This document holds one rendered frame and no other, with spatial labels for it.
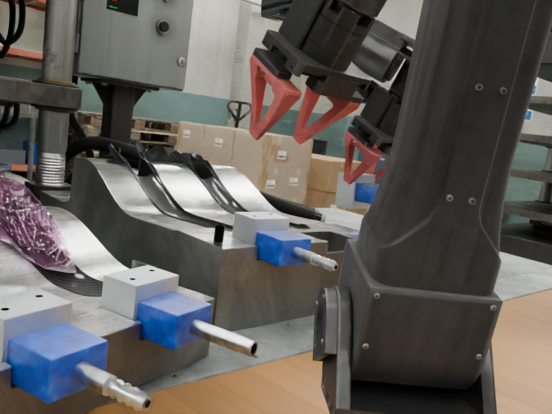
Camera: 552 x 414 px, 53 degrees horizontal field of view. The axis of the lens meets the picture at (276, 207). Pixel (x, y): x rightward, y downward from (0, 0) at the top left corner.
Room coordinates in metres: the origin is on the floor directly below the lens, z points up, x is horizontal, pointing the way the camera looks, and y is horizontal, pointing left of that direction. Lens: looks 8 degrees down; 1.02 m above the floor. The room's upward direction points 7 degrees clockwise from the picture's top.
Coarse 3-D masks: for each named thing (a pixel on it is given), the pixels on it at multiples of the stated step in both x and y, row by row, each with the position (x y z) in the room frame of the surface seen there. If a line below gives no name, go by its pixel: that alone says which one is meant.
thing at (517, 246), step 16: (544, 64) 4.29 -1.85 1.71; (544, 96) 4.27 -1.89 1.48; (544, 112) 4.99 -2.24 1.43; (544, 144) 4.52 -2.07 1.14; (512, 176) 4.36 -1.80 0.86; (528, 176) 4.27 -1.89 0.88; (544, 176) 4.18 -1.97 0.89; (544, 192) 5.19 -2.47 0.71; (512, 208) 4.32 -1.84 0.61; (528, 208) 4.43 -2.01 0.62; (544, 208) 4.63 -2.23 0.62; (512, 224) 4.98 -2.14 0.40; (528, 224) 5.14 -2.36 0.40; (544, 224) 4.57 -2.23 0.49; (512, 240) 4.26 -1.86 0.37; (528, 240) 4.18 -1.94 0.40; (544, 240) 4.26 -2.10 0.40; (528, 256) 4.15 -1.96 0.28; (544, 256) 4.07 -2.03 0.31
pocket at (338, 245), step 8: (304, 232) 0.67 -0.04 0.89; (312, 232) 0.68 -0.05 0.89; (320, 232) 0.69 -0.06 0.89; (328, 232) 0.70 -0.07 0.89; (328, 240) 0.70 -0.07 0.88; (336, 240) 0.69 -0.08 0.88; (344, 240) 0.68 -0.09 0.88; (328, 248) 0.70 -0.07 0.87; (336, 248) 0.69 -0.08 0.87; (344, 248) 0.68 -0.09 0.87
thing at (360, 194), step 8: (360, 176) 0.86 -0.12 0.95; (368, 176) 0.87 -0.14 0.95; (344, 184) 0.87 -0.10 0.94; (352, 184) 0.85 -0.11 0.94; (360, 184) 0.85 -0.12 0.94; (368, 184) 0.85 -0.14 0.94; (376, 184) 0.86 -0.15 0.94; (336, 192) 0.88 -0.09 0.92; (344, 192) 0.86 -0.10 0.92; (352, 192) 0.85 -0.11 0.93; (360, 192) 0.85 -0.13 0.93; (368, 192) 0.84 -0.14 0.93; (336, 200) 0.88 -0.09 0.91; (344, 200) 0.86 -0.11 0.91; (352, 200) 0.85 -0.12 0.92; (360, 200) 0.85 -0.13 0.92; (368, 200) 0.83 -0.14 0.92; (352, 208) 0.85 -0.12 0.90; (360, 208) 0.86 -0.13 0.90; (368, 208) 0.88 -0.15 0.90
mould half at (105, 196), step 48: (48, 192) 0.88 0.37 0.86; (96, 192) 0.74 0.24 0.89; (144, 192) 0.74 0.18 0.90; (192, 192) 0.80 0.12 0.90; (240, 192) 0.86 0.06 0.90; (144, 240) 0.64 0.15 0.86; (192, 240) 0.57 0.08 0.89; (240, 240) 0.58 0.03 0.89; (192, 288) 0.56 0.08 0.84; (240, 288) 0.55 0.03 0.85; (288, 288) 0.60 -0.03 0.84
